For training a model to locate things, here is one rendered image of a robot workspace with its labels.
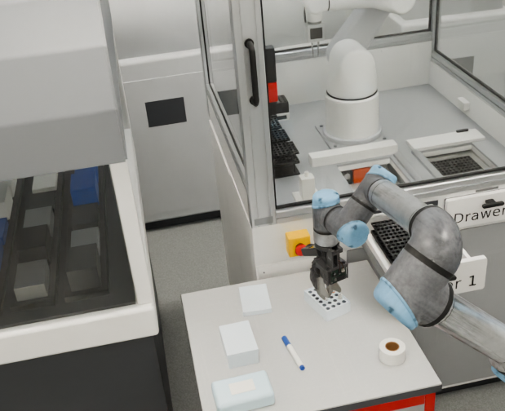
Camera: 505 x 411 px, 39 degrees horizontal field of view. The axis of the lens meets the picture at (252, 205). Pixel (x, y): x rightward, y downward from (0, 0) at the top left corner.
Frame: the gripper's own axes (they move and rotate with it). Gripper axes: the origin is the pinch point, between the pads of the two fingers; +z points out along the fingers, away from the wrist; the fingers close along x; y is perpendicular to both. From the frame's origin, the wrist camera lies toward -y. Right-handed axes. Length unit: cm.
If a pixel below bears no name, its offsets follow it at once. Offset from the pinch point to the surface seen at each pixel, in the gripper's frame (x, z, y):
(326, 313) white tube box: -3.3, 2.2, 5.7
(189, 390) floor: -25, 81, -66
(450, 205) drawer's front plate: 52, -10, -4
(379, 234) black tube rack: 24.5, -8.7, -5.4
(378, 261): 17.5, -6.1, 2.8
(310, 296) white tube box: -3.2, 1.5, -2.9
